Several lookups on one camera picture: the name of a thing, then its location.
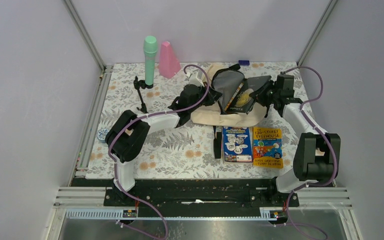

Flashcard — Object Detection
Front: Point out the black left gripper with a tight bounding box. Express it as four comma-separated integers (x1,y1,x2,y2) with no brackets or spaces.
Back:
188,81,223,113

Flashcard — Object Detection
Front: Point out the black moon paperback book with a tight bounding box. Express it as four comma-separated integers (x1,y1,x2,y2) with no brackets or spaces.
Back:
227,76,265,114

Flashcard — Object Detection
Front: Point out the orange comic paperback book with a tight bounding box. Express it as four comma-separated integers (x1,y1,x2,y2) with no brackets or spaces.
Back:
223,80,245,112

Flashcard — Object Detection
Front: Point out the beige canvas backpack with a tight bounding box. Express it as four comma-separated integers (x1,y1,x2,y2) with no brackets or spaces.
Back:
190,63,272,127

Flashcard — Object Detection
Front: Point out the blue comic paperback book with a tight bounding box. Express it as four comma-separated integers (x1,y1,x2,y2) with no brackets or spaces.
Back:
221,126,253,164

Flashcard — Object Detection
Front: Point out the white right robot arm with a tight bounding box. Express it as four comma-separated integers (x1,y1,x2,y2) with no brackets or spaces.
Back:
250,74,341,206

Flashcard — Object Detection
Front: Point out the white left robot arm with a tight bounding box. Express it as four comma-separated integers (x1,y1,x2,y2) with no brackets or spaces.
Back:
105,81,222,206

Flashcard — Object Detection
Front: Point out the pink plastic cone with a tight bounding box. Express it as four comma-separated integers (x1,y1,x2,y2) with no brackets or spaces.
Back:
158,41,181,79

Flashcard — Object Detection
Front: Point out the small blue block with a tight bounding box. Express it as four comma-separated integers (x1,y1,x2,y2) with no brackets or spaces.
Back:
238,60,250,66

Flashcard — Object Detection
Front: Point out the yellow treehouse paperback book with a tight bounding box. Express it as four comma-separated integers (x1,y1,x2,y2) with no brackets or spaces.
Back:
252,127,284,169

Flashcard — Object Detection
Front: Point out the black mini tripod stand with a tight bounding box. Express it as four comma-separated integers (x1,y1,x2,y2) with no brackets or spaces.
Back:
133,76,148,114

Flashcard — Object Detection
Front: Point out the mint green microphone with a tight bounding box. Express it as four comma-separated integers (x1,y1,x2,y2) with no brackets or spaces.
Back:
143,35,158,89

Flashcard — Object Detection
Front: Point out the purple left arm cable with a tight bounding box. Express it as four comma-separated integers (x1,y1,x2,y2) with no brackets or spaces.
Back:
107,64,211,239

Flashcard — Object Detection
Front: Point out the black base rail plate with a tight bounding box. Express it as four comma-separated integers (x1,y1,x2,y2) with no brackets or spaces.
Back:
71,178,333,219

